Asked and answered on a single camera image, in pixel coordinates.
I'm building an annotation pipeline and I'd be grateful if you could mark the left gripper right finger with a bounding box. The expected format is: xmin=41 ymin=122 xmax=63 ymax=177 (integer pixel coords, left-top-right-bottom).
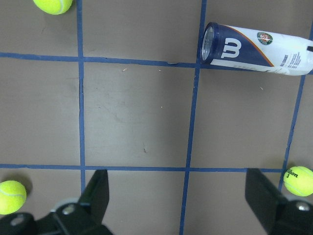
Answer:
xmin=245 ymin=168 xmax=291 ymax=233

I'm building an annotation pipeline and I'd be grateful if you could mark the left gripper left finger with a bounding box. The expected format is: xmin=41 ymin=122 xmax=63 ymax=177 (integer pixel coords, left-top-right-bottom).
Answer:
xmin=78 ymin=169 xmax=109 ymax=223

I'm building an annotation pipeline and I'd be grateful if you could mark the white blue tennis ball can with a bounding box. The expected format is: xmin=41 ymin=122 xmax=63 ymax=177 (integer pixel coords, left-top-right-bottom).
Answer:
xmin=201 ymin=23 xmax=313 ymax=76

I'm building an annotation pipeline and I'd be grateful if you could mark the tennis ball far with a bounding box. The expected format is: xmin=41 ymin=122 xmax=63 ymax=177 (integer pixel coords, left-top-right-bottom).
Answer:
xmin=283 ymin=166 xmax=313 ymax=197

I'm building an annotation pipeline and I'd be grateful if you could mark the tennis ball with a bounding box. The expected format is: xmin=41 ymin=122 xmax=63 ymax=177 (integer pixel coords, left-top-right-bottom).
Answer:
xmin=0 ymin=181 xmax=27 ymax=215
xmin=33 ymin=0 xmax=73 ymax=15
xmin=283 ymin=166 xmax=313 ymax=197

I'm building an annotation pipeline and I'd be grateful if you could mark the tennis ball middle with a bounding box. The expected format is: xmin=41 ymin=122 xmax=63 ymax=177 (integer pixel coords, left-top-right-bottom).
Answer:
xmin=33 ymin=0 xmax=73 ymax=15

